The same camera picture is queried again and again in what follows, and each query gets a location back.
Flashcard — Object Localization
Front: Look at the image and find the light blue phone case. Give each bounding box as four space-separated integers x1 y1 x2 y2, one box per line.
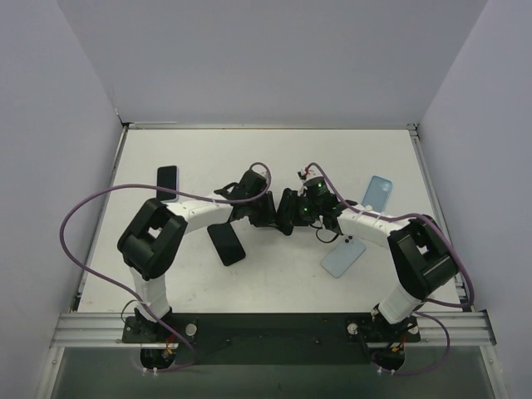
362 175 393 213

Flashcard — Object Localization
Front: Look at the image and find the light blue phone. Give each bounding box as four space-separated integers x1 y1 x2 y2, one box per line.
320 235 367 278

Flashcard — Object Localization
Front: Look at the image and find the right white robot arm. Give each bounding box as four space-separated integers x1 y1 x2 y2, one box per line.
276 175 459 325

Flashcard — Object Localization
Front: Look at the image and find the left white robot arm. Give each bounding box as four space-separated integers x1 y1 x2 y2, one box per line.
117 169 275 342

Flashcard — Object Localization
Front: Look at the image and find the phone with lilac edge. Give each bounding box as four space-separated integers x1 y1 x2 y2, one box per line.
156 165 179 203

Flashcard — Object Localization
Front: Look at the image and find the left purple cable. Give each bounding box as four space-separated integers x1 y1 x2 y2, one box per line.
60 161 275 373

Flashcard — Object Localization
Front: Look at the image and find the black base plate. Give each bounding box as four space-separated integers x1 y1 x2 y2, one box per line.
133 313 412 368

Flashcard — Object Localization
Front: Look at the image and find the aluminium front rail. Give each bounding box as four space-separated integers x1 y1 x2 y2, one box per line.
51 312 496 349

